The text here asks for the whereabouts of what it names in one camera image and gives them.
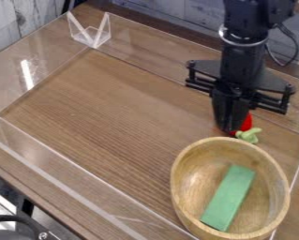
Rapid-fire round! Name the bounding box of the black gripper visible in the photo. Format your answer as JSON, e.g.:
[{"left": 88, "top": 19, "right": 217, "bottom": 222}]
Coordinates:
[{"left": 184, "top": 46, "right": 298, "bottom": 133}]

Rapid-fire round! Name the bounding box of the green rectangular block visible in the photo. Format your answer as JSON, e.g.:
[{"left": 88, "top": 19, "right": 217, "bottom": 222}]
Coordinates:
[{"left": 200, "top": 165, "right": 255, "bottom": 232}]

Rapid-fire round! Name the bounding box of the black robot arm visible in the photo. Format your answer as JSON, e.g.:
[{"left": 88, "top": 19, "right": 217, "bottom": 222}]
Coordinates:
[{"left": 185, "top": 0, "right": 298, "bottom": 132}]

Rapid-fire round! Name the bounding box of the light wooden bowl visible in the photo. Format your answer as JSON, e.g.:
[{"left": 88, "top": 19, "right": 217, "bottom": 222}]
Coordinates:
[{"left": 169, "top": 137, "right": 290, "bottom": 240}]

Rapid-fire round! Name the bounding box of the red toy strawberry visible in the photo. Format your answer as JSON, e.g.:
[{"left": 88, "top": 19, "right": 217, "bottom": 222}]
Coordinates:
[{"left": 229, "top": 114, "right": 262, "bottom": 144}]

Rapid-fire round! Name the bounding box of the black cable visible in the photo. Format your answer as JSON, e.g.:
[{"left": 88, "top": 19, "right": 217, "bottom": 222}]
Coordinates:
[{"left": 266, "top": 23, "right": 299, "bottom": 68}]

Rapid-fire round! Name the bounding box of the clear acrylic corner bracket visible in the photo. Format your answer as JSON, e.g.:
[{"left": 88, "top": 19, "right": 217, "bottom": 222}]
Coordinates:
[{"left": 66, "top": 12, "right": 111, "bottom": 49}]

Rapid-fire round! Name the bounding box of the clear acrylic tray wall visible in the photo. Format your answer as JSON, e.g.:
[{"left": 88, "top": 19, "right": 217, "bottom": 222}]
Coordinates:
[{"left": 0, "top": 117, "right": 192, "bottom": 240}]

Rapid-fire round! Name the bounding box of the black table leg bracket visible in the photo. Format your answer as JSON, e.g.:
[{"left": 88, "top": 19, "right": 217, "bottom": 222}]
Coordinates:
[{"left": 13, "top": 197, "right": 65, "bottom": 240}]

